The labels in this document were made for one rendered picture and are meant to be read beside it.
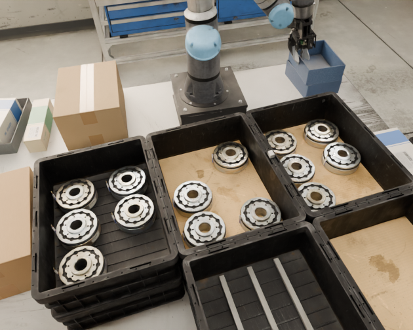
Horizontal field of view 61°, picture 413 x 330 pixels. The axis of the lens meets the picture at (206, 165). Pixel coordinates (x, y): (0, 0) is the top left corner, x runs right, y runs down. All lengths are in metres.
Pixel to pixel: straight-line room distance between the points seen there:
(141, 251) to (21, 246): 0.29
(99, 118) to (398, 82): 2.36
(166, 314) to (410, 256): 0.61
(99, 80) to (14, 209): 0.58
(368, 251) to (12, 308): 0.90
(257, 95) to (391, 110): 1.45
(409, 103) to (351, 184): 1.89
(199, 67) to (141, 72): 1.79
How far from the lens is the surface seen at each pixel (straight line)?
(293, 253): 0.89
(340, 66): 1.49
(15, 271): 1.01
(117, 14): 2.79
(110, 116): 1.26
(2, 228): 1.03
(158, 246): 0.90
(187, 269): 0.75
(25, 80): 3.24
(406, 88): 3.04
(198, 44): 1.19
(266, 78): 1.61
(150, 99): 1.51
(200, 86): 1.27
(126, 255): 0.90
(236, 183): 1.00
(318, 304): 0.86
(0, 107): 1.54
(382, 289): 0.91
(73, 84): 1.41
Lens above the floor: 1.61
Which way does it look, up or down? 48 degrees down
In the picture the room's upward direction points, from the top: 3 degrees counter-clockwise
